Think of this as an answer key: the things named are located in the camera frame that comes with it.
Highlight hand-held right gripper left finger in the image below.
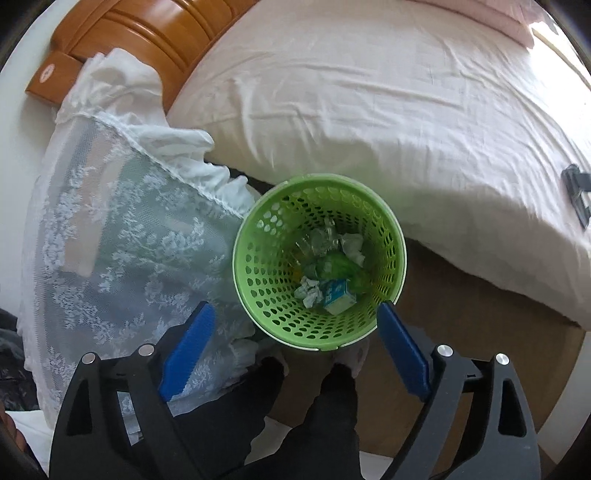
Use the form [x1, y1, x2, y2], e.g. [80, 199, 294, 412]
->
[48, 301, 218, 480]

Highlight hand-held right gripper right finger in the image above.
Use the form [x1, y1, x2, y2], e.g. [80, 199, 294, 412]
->
[378, 301, 542, 480]

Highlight small blue and white box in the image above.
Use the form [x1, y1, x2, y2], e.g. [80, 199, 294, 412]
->
[323, 279, 357, 316]

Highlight green perforated plastic basket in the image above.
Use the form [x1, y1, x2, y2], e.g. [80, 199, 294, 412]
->
[232, 174, 408, 352]

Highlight green wrapper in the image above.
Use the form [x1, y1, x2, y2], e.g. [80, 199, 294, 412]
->
[305, 254, 370, 291]

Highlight white tissue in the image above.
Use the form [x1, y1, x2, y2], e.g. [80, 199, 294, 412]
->
[295, 276, 325, 309]
[341, 233, 366, 267]

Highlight clear plastic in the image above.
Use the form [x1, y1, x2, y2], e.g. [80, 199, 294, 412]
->
[300, 225, 343, 259]

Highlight white slipper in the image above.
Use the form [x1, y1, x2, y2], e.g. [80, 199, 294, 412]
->
[344, 342, 370, 377]

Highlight person's black trousers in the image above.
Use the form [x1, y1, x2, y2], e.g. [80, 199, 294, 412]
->
[173, 355, 361, 480]

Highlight white lace cover cloth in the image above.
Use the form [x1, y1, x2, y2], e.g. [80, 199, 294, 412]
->
[18, 48, 264, 430]

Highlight dark cloth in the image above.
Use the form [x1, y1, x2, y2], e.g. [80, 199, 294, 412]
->
[0, 309, 33, 411]

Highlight bed with pink sheet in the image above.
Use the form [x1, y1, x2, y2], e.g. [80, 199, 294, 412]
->
[166, 0, 591, 330]

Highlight dark snack packet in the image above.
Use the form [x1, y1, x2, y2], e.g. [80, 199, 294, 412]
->
[561, 164, 591, 229]

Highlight carved wooden headboard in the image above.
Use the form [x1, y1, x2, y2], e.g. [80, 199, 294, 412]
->
[25, 0, 259, 116]

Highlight folded pink quilt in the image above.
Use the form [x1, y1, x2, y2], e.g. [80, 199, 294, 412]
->
[466, 0, 539, 44]

